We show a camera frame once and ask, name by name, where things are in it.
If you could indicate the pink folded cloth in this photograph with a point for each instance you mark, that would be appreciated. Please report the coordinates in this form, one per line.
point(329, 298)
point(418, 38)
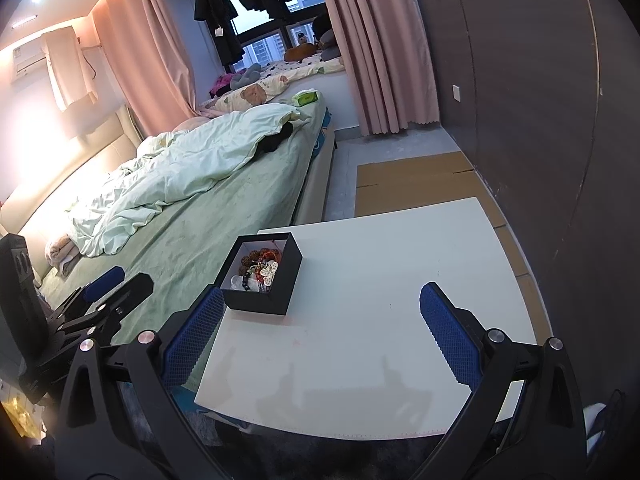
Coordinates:
point(62, 252)

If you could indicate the white wall switch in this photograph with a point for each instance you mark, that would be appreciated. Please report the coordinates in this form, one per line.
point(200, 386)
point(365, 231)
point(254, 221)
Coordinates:
point(457, 93)

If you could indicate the green tissue pack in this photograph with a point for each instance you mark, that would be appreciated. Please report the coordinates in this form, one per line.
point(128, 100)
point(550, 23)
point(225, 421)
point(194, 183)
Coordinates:
point(306, 97)

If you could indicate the flat brown cardboard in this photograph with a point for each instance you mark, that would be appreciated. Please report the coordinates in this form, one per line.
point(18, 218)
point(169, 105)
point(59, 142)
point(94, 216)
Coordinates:
point(410, 185)

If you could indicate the pink plush toy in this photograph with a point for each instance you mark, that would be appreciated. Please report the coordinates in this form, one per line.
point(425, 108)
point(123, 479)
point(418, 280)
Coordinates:
point(221, 85)

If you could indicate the cream bed headboard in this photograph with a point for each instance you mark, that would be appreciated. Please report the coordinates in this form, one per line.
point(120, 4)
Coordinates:
point(75, 170)

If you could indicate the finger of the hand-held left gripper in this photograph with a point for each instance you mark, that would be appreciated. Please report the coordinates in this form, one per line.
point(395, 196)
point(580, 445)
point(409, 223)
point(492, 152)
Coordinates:
point(105, 282)
point(127, 295)

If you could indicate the black cloth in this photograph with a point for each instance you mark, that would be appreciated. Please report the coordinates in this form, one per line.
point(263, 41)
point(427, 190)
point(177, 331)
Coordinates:
point(272, 142)

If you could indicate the black hanging coat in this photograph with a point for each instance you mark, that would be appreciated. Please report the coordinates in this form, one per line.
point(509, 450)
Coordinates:
point(217, 15)

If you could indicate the brown plush toy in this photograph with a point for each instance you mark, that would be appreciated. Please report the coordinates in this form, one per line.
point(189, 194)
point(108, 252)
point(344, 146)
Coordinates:
point(300, 52)

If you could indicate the ceiling light bar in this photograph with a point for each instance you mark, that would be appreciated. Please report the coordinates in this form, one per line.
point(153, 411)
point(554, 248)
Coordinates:
point(25, 21)

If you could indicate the dark cushion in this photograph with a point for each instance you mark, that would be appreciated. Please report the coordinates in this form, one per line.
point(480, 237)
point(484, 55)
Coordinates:
point(326, 35)

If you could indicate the printed cartoon blanket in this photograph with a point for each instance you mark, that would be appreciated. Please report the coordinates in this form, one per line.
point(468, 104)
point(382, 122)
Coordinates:
point(300, 72)

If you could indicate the cream cloth cover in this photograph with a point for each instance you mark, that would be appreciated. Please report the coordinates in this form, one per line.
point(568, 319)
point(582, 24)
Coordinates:
point(70, 70)

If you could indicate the bed with green sheet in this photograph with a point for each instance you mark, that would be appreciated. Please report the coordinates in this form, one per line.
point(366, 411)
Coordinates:
point(225, 200)

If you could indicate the grey plush toy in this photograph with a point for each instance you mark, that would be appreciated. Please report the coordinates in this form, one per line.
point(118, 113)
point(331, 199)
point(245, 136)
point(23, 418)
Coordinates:
point(246, 76)

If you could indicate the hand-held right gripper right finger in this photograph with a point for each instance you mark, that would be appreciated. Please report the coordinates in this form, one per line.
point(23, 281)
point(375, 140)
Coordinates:
point(450, 335)

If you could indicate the window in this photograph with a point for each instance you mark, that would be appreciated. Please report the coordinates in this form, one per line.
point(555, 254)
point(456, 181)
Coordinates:
point(270, 45)

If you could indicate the wall air conditioner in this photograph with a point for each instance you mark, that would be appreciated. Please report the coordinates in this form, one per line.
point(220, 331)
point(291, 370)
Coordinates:
point(27, 60)

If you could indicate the pink curtain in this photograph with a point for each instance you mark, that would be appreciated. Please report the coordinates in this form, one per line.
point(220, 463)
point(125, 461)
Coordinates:
point(145, 50)
point(380, 50)

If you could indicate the black jewelry box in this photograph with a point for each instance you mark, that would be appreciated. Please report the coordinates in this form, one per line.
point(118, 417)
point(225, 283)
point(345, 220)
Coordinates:
point(260, 305)

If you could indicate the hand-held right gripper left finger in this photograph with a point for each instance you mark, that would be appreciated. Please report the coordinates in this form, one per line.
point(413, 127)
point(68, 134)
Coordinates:
point(195, 335)

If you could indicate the pale white duvet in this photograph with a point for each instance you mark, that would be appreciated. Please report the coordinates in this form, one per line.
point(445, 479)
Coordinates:
point(190, 160)

